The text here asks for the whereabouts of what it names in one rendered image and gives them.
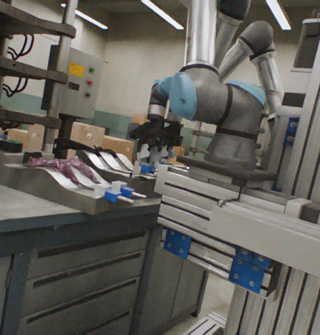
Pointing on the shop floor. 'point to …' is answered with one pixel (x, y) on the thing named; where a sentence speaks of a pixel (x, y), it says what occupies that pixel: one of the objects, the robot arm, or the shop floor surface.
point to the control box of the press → (74, 91)
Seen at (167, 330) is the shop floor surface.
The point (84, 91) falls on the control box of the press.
